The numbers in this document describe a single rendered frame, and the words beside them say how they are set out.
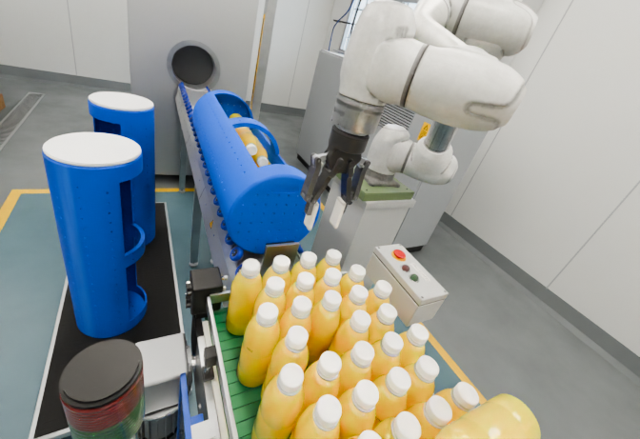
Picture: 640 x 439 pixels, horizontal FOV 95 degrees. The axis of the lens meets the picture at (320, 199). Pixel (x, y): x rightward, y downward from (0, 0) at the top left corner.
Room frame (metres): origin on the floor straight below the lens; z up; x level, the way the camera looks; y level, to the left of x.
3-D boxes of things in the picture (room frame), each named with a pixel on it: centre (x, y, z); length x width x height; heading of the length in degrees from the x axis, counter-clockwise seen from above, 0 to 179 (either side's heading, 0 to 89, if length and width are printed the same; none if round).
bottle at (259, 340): (0.39, 0.03, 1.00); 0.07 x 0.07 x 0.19
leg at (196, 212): (1.49, 0.71, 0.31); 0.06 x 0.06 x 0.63; 34
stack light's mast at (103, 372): (0.14, 0.15, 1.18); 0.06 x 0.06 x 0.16
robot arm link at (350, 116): (0.57, -0.02, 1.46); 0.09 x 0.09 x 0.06
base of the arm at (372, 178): (1.41, -0.23, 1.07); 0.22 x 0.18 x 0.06; 30
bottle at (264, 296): (0.46, 0.04, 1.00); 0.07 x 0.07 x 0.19
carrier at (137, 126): (1.42, 1.12, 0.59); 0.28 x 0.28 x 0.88
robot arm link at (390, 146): (1.39, -0.25, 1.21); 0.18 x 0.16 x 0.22; 73
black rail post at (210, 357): (0.36, 0.12, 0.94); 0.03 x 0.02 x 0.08; 34
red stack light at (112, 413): (0.14, 0.15, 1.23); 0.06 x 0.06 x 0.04
